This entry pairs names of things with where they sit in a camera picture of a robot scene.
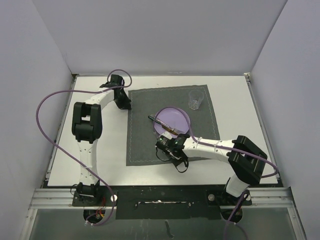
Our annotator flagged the yellow green knife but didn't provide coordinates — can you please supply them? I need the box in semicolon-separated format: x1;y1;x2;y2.
148;115;177;135

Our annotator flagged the purple plastic plate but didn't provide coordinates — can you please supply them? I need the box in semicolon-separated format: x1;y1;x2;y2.
153;107;191;138

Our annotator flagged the grey cloth placemat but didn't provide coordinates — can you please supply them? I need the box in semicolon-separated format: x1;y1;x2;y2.
126;85;220;166

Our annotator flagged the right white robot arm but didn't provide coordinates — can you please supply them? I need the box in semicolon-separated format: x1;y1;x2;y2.
155;134;267;205

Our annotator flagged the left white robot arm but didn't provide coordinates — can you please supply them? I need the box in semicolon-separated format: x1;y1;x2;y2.
71;74;132;206

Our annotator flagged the ornate silver fork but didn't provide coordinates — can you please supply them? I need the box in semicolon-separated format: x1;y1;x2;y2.
170;127;187;136

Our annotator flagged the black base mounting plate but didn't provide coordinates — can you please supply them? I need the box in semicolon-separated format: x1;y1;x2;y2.
72;185;239;220

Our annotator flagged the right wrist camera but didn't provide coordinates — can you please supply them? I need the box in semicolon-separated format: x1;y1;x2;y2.
155;131;176;152

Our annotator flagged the aluminium frame rail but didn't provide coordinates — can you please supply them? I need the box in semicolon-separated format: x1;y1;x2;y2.
20;185;306;240

